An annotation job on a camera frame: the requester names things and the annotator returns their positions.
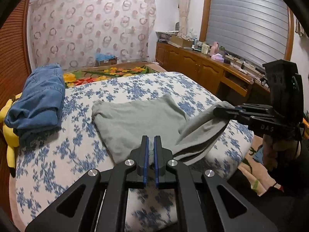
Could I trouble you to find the brown wooden cabinet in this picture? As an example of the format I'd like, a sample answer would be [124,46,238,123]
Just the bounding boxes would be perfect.
[155,41,271,102]

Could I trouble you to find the cardboard box with blue bag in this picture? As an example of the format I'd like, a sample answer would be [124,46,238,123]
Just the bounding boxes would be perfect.
[95,53,118,66]

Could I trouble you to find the yellow plush toy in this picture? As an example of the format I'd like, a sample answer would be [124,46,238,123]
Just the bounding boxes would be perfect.
[0,93,21,177]

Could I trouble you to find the grey pants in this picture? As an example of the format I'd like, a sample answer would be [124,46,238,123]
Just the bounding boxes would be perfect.
[91,93,235,170]

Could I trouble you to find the blue jeans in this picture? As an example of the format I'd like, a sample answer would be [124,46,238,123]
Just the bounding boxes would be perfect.
[4,63,66,139]

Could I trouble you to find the person's dark clothing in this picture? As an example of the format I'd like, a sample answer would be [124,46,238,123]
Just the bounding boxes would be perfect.
[227,169,309,232]

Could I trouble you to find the colourful flower blanket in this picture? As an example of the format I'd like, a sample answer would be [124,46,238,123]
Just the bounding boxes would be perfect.
[63,62,284,197]

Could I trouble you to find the blue floral white blanket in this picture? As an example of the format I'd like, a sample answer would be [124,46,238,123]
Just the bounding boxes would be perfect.
[15,71,254,232]

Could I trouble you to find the brown slatted wooden wardrobe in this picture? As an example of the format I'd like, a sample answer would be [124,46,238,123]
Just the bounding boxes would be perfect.
[0,0,32,108]

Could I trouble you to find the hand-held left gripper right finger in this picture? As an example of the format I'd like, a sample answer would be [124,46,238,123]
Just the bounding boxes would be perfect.
[154,136,278,232]

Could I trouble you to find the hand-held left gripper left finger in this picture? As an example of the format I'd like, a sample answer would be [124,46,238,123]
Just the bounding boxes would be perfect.
[25,136,148,232]

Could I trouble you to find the grey window blind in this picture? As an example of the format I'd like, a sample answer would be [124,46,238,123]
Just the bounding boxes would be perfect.
[204,0,294,66]

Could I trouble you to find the open cardboard box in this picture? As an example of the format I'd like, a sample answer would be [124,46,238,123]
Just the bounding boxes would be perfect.
[170,35,194,48]

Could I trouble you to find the circle patterned sheer curtain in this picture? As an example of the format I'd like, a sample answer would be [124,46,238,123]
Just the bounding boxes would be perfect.
[28,0,157,70]

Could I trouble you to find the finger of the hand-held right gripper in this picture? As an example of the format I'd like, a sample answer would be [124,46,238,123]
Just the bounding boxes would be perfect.
[214,113,278,126]
[213,103,275,116]

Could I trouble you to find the beige tied curtain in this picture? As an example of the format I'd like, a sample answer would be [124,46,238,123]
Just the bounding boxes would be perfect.
[177,0,193,33]

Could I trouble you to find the person's right hand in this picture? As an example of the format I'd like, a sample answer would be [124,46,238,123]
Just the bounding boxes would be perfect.
[263,135,300,173]

